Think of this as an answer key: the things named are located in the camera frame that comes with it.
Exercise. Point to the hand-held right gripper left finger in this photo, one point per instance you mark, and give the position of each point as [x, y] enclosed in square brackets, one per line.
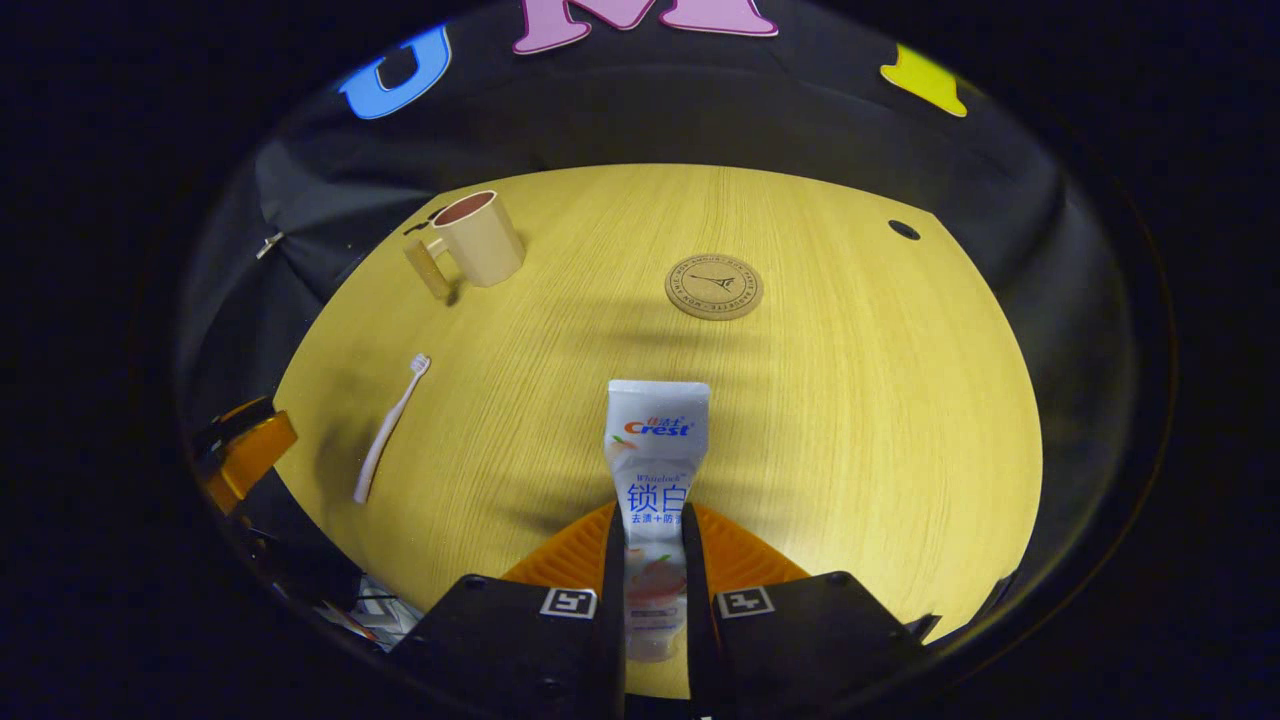
[612, 650]

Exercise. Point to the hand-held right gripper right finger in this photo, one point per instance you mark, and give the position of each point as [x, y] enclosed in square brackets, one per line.
[700, 650]

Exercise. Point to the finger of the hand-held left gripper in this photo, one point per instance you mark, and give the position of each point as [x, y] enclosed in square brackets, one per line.
[230, 425]
[255, 460]

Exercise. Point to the white toothbrush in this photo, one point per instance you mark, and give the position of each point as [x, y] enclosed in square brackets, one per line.
[387, 432]

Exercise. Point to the white toothpaste tube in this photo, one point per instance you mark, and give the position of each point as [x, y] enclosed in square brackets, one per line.
[657, 440]

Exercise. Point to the beige cup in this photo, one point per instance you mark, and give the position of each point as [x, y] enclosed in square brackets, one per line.
[485, 250]

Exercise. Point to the round cork coaster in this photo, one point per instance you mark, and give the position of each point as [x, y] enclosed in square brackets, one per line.
[714, 287]

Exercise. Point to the wooden desktop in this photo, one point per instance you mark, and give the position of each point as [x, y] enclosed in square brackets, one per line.
[850, 420]

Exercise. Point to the silver clip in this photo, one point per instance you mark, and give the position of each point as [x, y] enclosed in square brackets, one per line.
[268, 245]

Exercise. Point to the black backdrop cloth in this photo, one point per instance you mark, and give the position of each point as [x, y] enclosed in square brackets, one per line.
[650, 120]

